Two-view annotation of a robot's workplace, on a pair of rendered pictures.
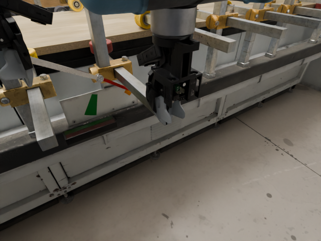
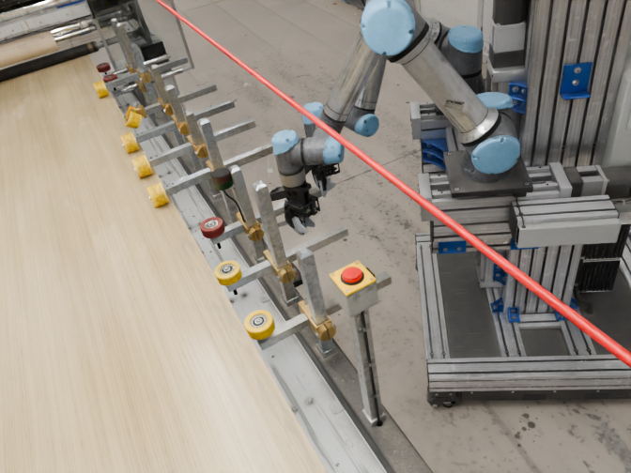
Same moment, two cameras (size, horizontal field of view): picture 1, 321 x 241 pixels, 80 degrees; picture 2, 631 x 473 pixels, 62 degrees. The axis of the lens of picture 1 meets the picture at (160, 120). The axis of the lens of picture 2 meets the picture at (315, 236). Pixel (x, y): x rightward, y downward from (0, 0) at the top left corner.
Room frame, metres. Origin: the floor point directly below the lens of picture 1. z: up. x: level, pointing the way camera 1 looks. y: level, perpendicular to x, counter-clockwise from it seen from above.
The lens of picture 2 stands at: (0.09, 1.56, 1.96)
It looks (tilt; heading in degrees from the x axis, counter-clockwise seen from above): 40 degrees down; 282
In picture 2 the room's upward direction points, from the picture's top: 12 degrees counter-clockwise
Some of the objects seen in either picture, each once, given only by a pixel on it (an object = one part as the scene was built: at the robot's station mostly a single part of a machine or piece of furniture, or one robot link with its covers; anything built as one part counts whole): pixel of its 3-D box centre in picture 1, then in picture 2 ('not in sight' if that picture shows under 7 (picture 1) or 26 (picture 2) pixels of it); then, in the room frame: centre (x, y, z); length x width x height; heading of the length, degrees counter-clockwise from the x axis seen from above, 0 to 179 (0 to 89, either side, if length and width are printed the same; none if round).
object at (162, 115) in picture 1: (164, 115); (328, 187); (0.34, -0.01, 0.86); 0.06 x 0.03 x 0.09; 33
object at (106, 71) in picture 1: (110, 70); (249, 225); (0.62, 0.17, 0.85); 0.14 x 0.06 x 0.05; 123
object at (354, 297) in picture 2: not in sight; (354, 290); (0.19, 0.82, 1.18); 0.07 x 0.07 x 0.08; 33
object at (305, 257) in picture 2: not in sight; (318, 313); (0.33, 0.61, 0.86); 0.04 x 0.04 x 0.48; 33
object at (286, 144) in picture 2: not in sight; (288, 152); (0.39, 0.31, 1.21); 0.09 x 0.08 x 0.11; 176
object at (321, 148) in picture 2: not in sight; (323, 147); (0.29, 0.30, 1.21); 0.11 x 0.11 x 0.08; 86
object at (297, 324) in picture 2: not in sight; (326, 309); (0.32, 0.55, 0.82); 0.44 x 0.03 x 0.04; 33
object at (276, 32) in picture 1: (226, 19); (198, 143); (0.89, -0.27, 0.95); 0.50 x 0.04 x 0.04; 33
